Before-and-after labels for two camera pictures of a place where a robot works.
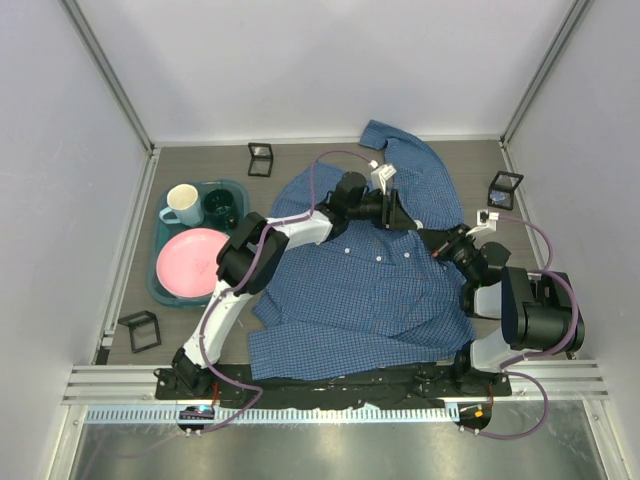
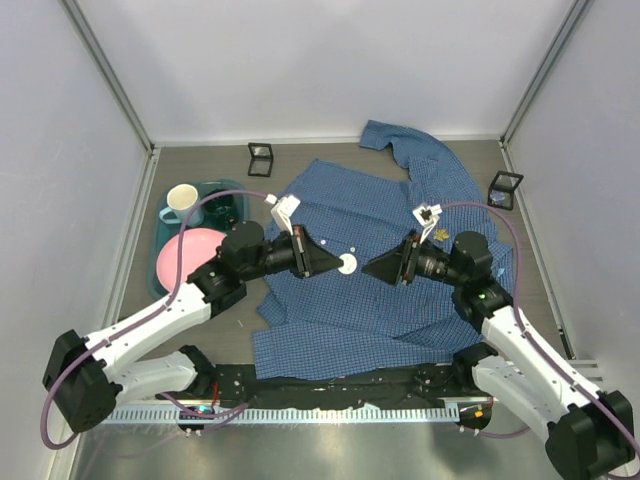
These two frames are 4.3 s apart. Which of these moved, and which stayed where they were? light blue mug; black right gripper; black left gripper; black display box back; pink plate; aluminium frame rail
Moved: black right gripper; black left gripper
Stayed: black display box back; aluminium frame rail; pink plate; light blue mug
